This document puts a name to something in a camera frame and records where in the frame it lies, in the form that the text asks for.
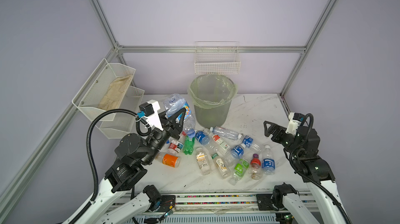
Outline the green cap crane label bottle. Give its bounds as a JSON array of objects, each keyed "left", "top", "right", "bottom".
[{"left": 211, "top": 153, "right": 231, "bottom": 179}]

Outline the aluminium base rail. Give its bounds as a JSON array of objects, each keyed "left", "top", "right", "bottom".
[{"left": 82, "top": 190, "right": 352, "bottom": 224}]

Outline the Pocari Sweat bottle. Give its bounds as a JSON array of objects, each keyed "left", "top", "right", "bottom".
[{"left": 240, "top": 135, "right": 264, "bottom": 154}]

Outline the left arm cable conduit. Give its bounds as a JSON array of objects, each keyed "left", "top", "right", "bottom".
[{"left": 67, "top": 109, "right": 152, "bottom": 224}]

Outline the red white label bottle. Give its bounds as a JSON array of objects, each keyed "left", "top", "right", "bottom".
[{"left": 167, "top": 132, "right": 186, "bottom": 156}]

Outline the upper white mesh shelf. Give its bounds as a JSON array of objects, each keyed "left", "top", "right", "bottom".
[{"left": 72, "top": 59, "right": 136, "bottom": 121}]

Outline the green soda bottle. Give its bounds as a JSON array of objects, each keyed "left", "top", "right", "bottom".
[{"left": 182, "top": 135, "right": 195, "bottom": 155}]

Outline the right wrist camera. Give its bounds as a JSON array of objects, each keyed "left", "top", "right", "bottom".
[{"left": 285, "top": 112, "right": 305, "bottom": 135}]

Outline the white mesh shelf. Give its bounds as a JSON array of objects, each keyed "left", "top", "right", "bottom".
[
  {"left": 72, "top": 59, "right": 136, "bottom": 121},
  {"left": 98, "top": 86, "right": 145, "bottom": 139}
]

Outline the white wire wall basket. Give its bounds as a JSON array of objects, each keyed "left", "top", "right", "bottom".
[{"left": 194, "top": 41, "right": 241, "bottom": 75}]

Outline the large blue label water bottle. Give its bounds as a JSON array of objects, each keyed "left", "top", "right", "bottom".
[{"left": 163, "top": 93, "right": 196, "bottom": 138}]

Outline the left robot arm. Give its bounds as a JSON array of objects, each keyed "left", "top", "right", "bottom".
[{"left": 65, "top": 102, "right": 186, "bottom": 224}]

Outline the orange label bottle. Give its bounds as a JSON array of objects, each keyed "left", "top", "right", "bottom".
[{"left": 155, "top": 152, "right": 181, "bottom": 168}]

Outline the white cap tea bottle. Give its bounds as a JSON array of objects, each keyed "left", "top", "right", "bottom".
[{"left": 195, "top": 147, "right": 211, "bottom": 176}]

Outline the red green label clear bottle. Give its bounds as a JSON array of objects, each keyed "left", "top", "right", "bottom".
[{"left": 203, "top": 129, "right": 231, "bottom": 156}]

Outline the purple cap red bottle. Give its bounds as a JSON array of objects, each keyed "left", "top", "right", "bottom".
[{"left": 250, "top": 154, "right": 262, "bottom": 180}]

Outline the blue label white cap bottle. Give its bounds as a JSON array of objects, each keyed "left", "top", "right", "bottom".
[{"left": 195, "top": 130, "right": 210, "bottom": 146}]

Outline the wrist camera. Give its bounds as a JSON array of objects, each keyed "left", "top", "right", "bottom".
[
  {"left": 285, "top": 112, "right": 305, "bottom": 135},
  {"left": 139, "top": 100, "right": 163, "bottom": 130}
]

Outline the green bin liner bag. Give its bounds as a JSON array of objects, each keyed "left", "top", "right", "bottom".
[{"left": 187, "top": 74, "right": 238, "bottom": 109}]

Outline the lower white mesh shelf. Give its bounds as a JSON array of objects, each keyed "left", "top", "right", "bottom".
[{"left": 98, "top": 86, "right": 145, "bottom": 139}]

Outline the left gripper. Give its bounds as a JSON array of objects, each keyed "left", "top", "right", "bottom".
[{"left": 142, "top": 106, "right": 185, "bottom": 165}]

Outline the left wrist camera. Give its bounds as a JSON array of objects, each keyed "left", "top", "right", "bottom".
[{"left": 139, "top": 100, "right": 163, "bottom": 130}]

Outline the clear purple label bottle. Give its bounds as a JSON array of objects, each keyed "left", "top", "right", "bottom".
[{"left": 210, "top": 127, "right": 243, "bottom": 141}]

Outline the mesh waste bin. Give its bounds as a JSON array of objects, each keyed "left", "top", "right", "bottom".
[{"left": 187, "top": 75, "right": 238, "bottom": 128}]

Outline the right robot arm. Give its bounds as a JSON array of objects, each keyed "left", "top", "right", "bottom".
[{"left": 264, "top": 113, "right": 352, "bottom": 224}]

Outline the upright blue label bottle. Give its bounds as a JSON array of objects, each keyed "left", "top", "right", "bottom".
[{"left": 261, "top": 145, "right": 276, "bottom": 175}]

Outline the lime green label bottle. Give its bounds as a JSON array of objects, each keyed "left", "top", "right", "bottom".
[{"left": 229, "top": 158, "right": 250, "bottom": 185}]

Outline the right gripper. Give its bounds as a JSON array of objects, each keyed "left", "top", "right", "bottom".
[{"left": 262, "top": 119, "right": 300, "bottom": 158}]

